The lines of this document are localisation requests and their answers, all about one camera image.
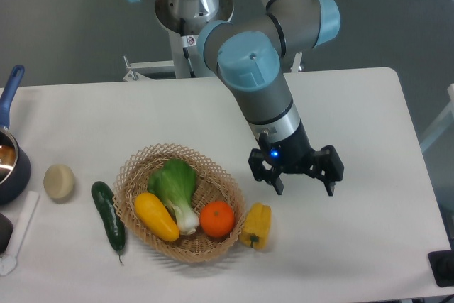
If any white frame right edge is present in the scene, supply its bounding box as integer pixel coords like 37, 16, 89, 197
419, 84, 453, 153

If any dark round object left edge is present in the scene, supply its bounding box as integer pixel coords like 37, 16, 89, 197
0, 214, 13, 254

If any yellow bell pepper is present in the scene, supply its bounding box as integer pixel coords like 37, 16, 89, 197
239, 202, 272, 250

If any dark green cucumber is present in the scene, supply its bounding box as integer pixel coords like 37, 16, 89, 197
91, 181, 126, 264

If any woven wicker basket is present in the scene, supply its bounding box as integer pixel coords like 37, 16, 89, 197
113, 143, 246, 263

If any orange fruit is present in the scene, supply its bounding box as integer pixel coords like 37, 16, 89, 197
199, 201, 236, 238

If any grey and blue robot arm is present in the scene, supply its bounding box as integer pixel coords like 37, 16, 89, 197
128, 0, 344, 194

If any green bok choy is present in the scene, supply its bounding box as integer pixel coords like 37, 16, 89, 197
147, 159, 199, 235

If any white plastic spatula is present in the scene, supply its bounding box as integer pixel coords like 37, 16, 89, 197
1, 191, 40, 277

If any yellow mango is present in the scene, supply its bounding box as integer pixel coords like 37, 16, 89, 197
134, 192, 180, 242

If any blue saucepan with handle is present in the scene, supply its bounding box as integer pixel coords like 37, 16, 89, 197
1, 65, 31, 205

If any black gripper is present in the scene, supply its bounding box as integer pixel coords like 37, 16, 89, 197
248, 122, 344, 197

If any black device right edge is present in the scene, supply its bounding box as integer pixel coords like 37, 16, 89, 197
428, 250, 453, 287

